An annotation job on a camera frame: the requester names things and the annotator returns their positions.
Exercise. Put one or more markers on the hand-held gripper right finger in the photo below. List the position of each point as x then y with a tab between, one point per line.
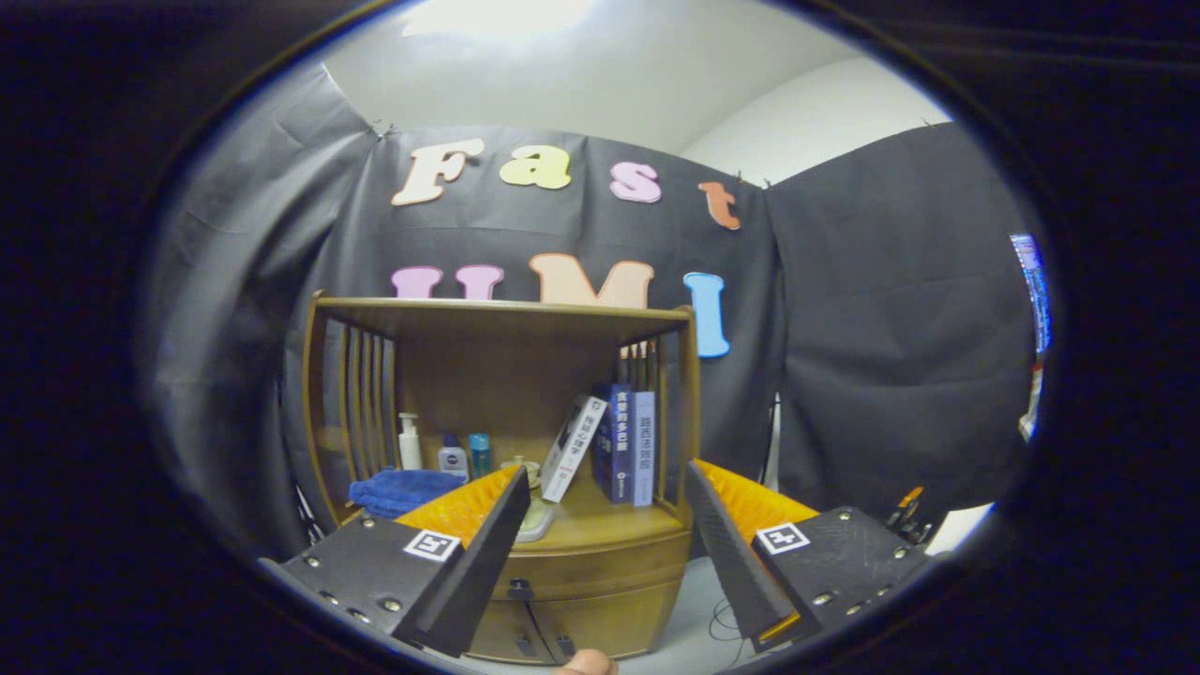
727	553

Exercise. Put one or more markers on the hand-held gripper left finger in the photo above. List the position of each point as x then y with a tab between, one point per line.
487	553

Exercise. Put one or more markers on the pale green slipper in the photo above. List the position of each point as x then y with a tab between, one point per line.
536	520

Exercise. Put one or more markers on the wooden cabinet door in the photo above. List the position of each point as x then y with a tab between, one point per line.
502	633
609	619

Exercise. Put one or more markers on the wooden countertop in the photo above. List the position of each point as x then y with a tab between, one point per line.
600	525

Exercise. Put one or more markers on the wooden cabinet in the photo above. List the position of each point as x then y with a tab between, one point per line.
506	366

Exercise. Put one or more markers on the cream lidded teacup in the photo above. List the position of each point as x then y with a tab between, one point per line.
529	469

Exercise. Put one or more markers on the clear blue bottle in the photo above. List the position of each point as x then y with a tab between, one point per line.
480	457

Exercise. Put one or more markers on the white bottle with blue cap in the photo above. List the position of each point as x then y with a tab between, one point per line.
453	459

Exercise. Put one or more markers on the blue towel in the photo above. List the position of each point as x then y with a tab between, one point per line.
403	489

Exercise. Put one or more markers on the white pump bottle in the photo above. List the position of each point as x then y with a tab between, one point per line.
411	450

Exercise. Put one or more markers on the pale grey book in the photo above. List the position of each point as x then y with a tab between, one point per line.
644	450

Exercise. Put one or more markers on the white book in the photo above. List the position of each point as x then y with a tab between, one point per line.
572	450

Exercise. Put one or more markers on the dark blue book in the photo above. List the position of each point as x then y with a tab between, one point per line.
619	441

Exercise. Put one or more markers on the orange and black clamp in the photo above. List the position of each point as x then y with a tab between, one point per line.
907	516

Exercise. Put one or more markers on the black backdrop cloth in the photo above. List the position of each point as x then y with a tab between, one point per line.
872	328

